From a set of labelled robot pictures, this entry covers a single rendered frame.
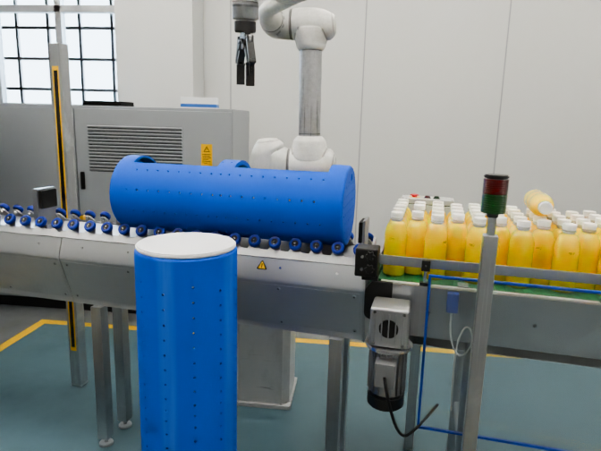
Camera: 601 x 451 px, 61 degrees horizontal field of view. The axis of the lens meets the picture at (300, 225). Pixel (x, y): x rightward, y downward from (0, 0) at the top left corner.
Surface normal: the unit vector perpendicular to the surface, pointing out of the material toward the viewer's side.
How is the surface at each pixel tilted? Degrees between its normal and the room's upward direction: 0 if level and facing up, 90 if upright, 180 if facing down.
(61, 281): 109
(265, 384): 90
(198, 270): 90
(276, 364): 90
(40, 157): 90
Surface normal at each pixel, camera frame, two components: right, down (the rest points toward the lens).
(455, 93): -0.11, 0.19
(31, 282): -0.26, 0.50
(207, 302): 0.54, 0.18
